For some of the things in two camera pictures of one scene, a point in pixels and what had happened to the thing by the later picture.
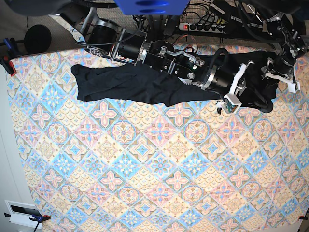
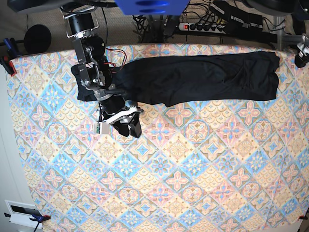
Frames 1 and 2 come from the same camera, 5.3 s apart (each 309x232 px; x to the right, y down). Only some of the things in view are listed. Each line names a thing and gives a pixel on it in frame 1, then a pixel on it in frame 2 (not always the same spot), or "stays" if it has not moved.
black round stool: (37, 39) stays
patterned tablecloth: (115, 166) stays
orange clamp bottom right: (303, 217) stays
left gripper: (218, 77) -> (112, 110)
